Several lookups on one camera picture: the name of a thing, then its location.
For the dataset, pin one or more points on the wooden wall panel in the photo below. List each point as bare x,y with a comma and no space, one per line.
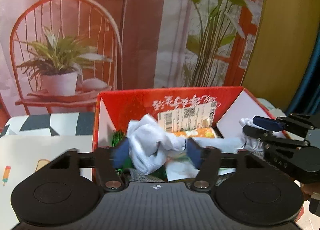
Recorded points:
287,35

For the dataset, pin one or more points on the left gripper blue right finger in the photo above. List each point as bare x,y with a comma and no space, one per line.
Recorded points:
208,160

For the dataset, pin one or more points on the white cloth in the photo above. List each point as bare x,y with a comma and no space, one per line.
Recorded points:
150,145

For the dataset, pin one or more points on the red strawberry cardboard box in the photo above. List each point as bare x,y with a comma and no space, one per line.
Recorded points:
225,109

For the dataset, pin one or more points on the patterned white tablecloth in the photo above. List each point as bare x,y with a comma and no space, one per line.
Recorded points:
139,206

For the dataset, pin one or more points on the orange floral oven mitt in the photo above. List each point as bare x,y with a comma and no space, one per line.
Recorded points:
199,132

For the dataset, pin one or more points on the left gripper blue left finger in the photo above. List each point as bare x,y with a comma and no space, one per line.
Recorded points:
105,161

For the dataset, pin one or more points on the printed living room backdrop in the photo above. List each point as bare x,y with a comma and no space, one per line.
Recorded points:
147,43

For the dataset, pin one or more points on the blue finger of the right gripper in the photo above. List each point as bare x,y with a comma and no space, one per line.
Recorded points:
268,124
259,134

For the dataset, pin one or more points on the grey knitted cloth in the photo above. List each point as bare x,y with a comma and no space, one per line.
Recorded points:
134,175

